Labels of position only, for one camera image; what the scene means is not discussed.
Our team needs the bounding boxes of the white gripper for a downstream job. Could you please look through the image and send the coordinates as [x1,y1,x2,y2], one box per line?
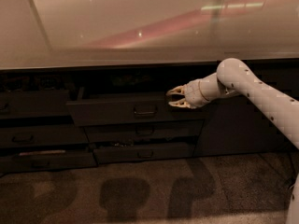
[166,79,208,109]

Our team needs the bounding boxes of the grey drawer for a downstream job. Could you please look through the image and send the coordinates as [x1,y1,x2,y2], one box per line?
[0,151,96,174]
[0,90,69,119]
[0,125,88,148]
[93,142,195,163]
[85,120,204,143]
[66,87,208,126]

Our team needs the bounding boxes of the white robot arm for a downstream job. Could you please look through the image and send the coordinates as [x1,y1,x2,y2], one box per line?
[166,58,299,149]

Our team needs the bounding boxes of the items in left drawer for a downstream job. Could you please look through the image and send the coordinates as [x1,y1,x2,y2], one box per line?
[0,75,64,92]

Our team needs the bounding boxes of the grey cabinet door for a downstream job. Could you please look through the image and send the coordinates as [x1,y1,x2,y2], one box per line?
[193,66,299,158]

